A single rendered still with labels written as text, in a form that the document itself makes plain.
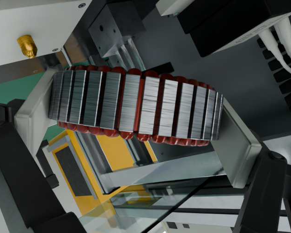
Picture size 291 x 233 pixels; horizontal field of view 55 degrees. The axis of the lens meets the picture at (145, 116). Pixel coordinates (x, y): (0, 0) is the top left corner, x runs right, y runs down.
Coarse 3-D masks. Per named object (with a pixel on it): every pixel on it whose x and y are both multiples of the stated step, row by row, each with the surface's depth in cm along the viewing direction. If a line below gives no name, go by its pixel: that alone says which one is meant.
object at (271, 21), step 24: (168, 0) 20; (192, 0) 21; (216, 0) 20; (240, 0) 18; (264, 0) 17; (288, 0) 19; (192, 24) 22; (216, 24) 20; (240, 24) 19; (264, 24) 20; (216, 48) 21
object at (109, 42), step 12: (108, 12) 41; (120, 12) 42; (132, 12) 43; (96, 24) 45; (108, 24) 42; (120, 24) 41; (132, 24) 43; (96, 36) 46; (108, 36) 43; (120, 36) 41; (132, 36) 43; (108, 48) 44; (120, 48) 46
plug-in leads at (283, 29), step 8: (280, 24) 24; (288, 24) 24; (264, 32) 26; (280, 32) 24; (288, 32) 24; (264, 40) 26; (272, 40) 26; (280, 40) 27; (288, 40) 24; (272, 48) 26; (288, 48) 24; (280, 56) 26
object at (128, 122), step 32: (64, 96) 15; (96, 96) 14; (128, 96) 14; (160, 96) 14; (192, 96) 14; (64, 128) 16; (96, 128) 14; (128, 128) 14; (160, 128) 14; (192, 128) 15
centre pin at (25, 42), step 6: (24, 36) 36; (30, 36) 37; (18, 42) 36; (24, 42) 36; (30, 42) 36; (24, 48) 36; (30, 48) 36; (36, 48) 37; (24, 54) 36; (30, 54) 36
